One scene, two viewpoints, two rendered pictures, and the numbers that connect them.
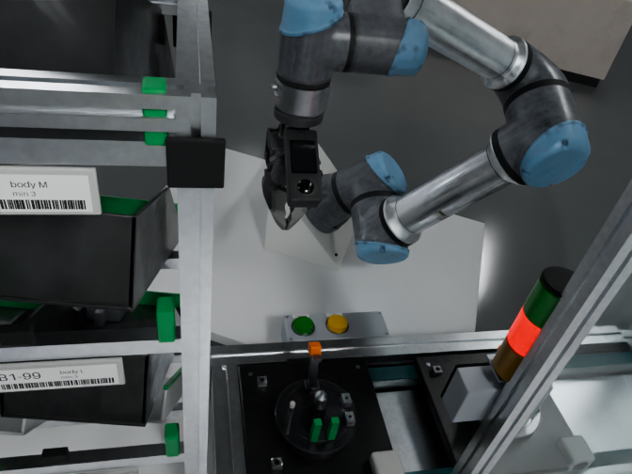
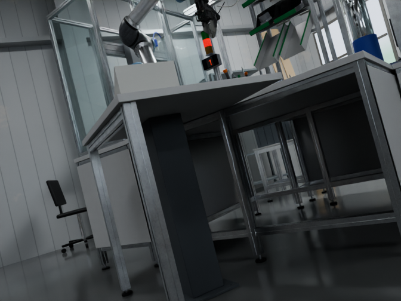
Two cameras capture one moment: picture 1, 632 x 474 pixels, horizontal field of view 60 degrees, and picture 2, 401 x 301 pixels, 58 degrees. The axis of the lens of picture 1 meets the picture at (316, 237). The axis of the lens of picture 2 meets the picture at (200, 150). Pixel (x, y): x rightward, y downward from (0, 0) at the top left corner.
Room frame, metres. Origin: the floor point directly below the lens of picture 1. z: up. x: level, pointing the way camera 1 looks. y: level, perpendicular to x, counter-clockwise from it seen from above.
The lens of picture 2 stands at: (2.03, 1.48, 0.55)
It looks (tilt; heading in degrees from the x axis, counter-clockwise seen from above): 3 degrees up; 233
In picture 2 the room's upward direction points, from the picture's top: 14 degrees counter-clockwise
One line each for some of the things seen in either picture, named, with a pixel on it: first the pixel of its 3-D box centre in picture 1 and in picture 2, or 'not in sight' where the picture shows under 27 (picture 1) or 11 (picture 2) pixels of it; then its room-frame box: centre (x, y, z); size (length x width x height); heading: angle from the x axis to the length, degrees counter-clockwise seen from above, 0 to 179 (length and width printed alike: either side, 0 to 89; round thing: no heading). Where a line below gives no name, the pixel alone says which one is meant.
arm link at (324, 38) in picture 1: (310, 39); not in sight; (0.71, 0.05, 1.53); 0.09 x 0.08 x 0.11; 105
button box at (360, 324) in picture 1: (334, 334); not in sight; (0.74, -0.07, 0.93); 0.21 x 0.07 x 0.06; 107
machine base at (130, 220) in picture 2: not in sight; (175, 190); (0.39, -1.21, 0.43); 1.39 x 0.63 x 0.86; 17
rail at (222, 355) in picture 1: (428, 358); not in sight; (0.74, -0.27, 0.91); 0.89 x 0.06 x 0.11; 107
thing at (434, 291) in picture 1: (307, 253); (167, 114); (1.07, 0.02, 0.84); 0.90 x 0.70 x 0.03; 80
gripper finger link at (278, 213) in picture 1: (276, 200); (211, 28); (0.70, 0.07, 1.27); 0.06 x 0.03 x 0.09; 17
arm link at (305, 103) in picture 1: (299, 94); not in sight; (0.71, 0.06, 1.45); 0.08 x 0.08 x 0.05
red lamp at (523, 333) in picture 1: (535, 329); (207, 43); (0.45, -0.27, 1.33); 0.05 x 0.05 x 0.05
